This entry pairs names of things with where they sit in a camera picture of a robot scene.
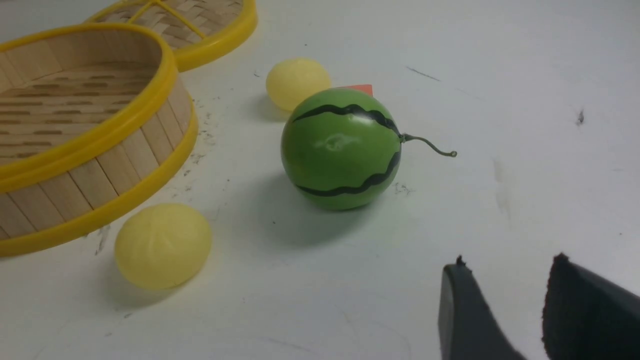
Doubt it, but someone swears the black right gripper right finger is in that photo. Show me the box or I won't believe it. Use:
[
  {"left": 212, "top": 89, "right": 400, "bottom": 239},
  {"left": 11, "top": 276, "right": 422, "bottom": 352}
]
[{"left": 542, "top": 253, "right": 640, "bottom": 360}]

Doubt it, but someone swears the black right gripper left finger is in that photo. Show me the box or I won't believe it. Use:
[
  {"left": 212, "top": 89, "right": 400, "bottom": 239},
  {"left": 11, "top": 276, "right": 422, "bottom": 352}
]
[{"left": 438, "top": 255, "right": 525, "bottom": 360}]

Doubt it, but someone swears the yellow bun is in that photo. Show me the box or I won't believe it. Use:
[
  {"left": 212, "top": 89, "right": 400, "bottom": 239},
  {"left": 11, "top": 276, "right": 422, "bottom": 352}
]
[
  {"left": 114, "top": 203, "right": 213, "bottom": 291},
  {"left": 265, "top": 57, "right": 332, "bottom": 112}
]

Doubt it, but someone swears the woven bamboo steamer lid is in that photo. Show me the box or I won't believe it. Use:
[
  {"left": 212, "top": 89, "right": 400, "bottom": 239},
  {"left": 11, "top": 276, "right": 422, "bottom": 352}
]
[{"left": 87, "top": 0, "right": 258, "bottom": 73}]

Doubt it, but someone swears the bamboo steamer tray yellow rim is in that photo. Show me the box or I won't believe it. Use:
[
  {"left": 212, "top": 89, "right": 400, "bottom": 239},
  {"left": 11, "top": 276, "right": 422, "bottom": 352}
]
[{"left": 1, "top": 23, "right": 199, "bottom": 258}]

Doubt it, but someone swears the green toy watermelon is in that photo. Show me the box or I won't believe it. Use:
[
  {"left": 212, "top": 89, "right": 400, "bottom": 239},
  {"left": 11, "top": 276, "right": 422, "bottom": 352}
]
[{"left": 280, "top": 88, "right": 457, "bottom": 211}]

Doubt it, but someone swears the orange toy block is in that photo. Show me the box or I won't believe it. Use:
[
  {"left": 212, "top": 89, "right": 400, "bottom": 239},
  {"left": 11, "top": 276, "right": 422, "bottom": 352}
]
[{"left": 343, "top": 84, "right": 374, "bottom": 97}]

